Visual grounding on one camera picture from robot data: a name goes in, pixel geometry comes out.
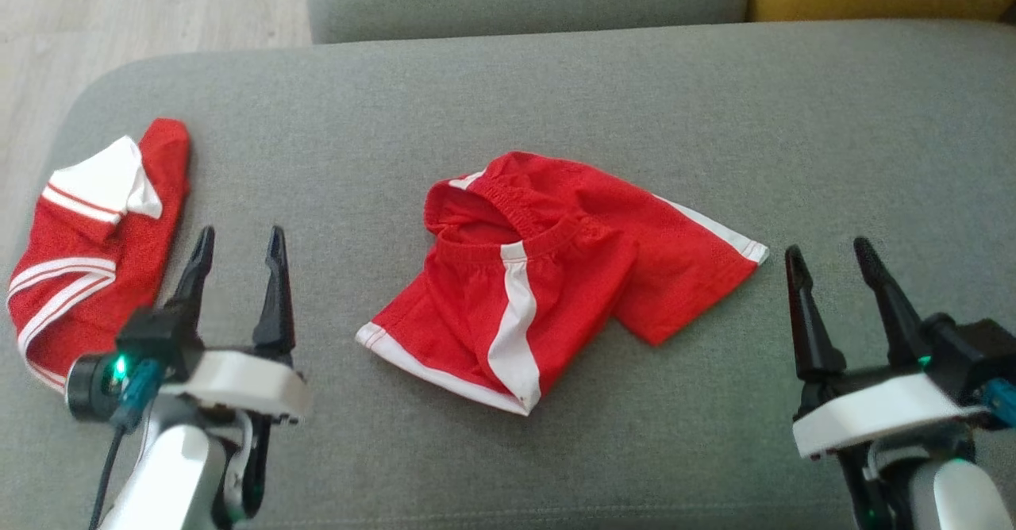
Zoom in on right camera cable teal plug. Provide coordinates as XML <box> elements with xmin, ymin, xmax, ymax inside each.
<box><xmin>980</xmin><ymin>379</ymin><xmax>1016</xmax><ymax>429</ymax></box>

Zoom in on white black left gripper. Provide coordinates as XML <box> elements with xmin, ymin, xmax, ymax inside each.
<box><xmin>161</xmin><ymin>225</ymin><xmax>313</xmax><ymax>423</ymax></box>

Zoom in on left camera cable teal plug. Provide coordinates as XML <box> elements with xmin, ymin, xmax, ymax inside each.
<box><xmin>90</xmin><ymin>359</ymin><xmax>165</xmax><ymax>530</ymax></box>

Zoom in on camera cable teal plug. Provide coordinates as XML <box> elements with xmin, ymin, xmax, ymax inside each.
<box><xmin>980</xmin><ymin>379</ymin><xmax>1016</xmax><ymax>429</ymax></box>
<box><xmin>90</xmin><ymin>359</ymin><xmax>165</xmax><ymax>530</ymax></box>

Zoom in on red polo shirt white collar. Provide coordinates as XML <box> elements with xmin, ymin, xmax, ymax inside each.
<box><xmin>6</xmin><ymin>117</ymin><xmax>191</xmax><ymax>394</ymax></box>

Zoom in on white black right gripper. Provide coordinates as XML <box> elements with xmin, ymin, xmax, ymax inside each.
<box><xmin>784</xmin><ymin>236</ymin><xmax>991</xmax><ymax>461</ymax></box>

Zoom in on red sports garment white trim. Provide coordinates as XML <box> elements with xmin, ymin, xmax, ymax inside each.
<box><xmin>355</xmin><ymin>151</ymin><xmax>771</xmax><ymax>417</ymax></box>

